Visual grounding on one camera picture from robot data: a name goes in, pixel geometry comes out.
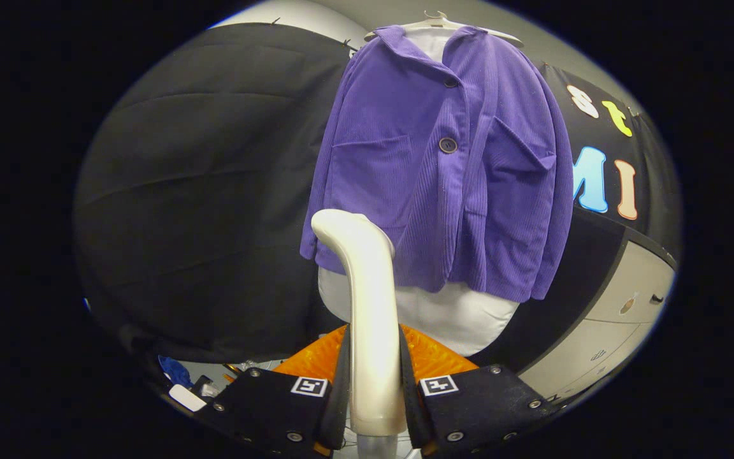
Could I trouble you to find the white plastic clothes hanger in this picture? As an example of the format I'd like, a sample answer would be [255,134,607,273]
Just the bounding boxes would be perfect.
[363,10,524,47]

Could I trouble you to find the grey cabinet with black top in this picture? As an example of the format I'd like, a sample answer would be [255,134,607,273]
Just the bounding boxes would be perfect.
[517,210,677,404]

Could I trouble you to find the white garment steamer head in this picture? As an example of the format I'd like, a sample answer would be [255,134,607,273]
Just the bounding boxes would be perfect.
[311,209,408,438]

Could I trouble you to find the purple corduroy jacket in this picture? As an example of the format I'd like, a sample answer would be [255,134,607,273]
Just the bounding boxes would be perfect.
[300,25,575,304]

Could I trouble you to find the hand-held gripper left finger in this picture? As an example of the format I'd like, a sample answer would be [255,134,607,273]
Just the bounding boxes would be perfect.
[198,325,350,458]

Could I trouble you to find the small white object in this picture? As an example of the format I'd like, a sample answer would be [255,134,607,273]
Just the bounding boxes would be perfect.
[168,384,208,412]

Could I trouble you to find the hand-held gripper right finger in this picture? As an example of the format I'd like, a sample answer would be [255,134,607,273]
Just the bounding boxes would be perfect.
[398,324,560,458]

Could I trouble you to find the blue cloth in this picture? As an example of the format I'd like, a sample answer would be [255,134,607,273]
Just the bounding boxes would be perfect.
[157,355,195,389]

